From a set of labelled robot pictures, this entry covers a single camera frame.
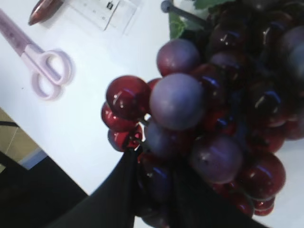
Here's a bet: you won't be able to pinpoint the red glitter pen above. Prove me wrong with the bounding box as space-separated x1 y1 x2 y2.
28 0 64 26

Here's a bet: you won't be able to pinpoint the clear plastic ruler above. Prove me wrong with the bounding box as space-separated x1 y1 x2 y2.
67 0 143 34

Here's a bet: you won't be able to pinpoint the purple artificial grape bunch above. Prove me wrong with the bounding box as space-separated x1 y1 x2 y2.
101 0 304 228

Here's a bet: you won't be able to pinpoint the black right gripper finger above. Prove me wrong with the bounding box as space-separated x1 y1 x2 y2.
48 150 138 228

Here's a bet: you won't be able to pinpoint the pink scissors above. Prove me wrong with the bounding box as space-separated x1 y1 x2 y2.
0 10 73 100

